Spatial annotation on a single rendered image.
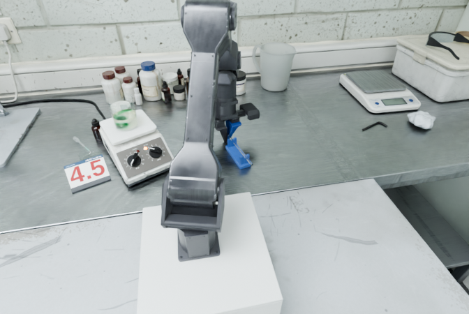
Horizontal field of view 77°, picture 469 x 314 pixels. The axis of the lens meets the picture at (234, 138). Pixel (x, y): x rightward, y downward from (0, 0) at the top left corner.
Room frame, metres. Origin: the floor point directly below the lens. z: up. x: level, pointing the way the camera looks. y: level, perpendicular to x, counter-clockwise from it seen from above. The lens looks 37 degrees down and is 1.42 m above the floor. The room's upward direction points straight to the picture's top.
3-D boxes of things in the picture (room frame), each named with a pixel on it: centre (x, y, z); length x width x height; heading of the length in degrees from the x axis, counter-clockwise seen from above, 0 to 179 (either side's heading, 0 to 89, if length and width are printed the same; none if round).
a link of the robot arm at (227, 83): (0.69, 0.02, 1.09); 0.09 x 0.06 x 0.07; 175
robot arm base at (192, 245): (0.28, 0.06, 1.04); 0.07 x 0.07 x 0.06; 9
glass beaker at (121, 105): (0.64, 0.28, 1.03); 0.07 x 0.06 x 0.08; 58
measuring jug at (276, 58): (1.06, -0.14, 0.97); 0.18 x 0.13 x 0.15; 52
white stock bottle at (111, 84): (0.92, 0.43, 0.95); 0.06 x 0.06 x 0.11
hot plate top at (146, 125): (0.64, 0.28, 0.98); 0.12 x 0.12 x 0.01; 35
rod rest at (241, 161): (0.61, -0.01, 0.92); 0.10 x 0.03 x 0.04; 24
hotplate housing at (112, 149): (0.62, 0.27, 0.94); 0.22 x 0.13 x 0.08; 35
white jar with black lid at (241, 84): (1.00, -0.01, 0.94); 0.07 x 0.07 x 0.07
